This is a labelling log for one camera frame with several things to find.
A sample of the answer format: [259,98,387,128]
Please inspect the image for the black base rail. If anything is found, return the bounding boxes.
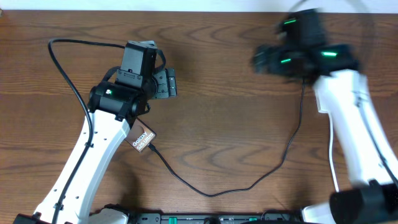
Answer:
[90,211,302,224]

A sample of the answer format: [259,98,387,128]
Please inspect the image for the white power strip cord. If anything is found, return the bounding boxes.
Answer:
[328,113,340,193]

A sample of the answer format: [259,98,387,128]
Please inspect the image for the black left camera cable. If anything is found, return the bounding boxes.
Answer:
[47,37,127,224]

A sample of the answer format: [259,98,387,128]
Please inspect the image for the black charger cable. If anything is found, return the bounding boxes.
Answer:
[147,77,307,198]

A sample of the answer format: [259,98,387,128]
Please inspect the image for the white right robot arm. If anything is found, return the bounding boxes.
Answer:
[252,9,397,223]

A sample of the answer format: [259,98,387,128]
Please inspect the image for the white power strip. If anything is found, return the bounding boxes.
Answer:
[314,90,329,114]

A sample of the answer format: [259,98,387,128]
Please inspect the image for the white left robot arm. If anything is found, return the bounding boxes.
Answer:
[14,40,177,223]

